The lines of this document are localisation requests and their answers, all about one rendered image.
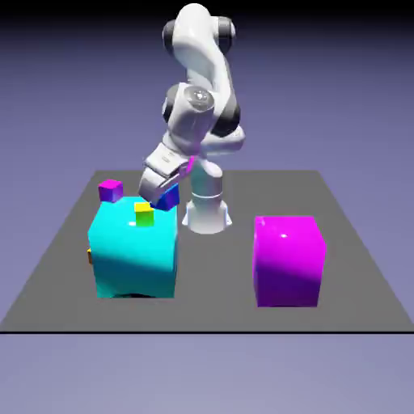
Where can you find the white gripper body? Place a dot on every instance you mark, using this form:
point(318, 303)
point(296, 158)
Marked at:
point(151, 185)

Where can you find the small blue cube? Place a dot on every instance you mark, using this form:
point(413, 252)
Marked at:
point(169, 198)

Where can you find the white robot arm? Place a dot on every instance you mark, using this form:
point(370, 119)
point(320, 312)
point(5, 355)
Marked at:
point(200, 123)

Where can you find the small yellow cube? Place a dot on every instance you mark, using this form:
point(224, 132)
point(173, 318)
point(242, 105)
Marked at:
point(144, 214)

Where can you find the small purple cube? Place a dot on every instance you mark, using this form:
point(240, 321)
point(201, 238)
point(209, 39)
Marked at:
point(110, 190)

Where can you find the small orange cube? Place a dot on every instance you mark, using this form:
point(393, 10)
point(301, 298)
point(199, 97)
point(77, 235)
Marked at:
point(89, 256)

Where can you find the large cyan box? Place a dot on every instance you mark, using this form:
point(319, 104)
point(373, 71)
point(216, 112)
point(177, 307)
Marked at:
point(134, 249)

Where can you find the large magenta box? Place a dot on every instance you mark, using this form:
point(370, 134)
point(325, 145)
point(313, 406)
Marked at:
point(287, 258)

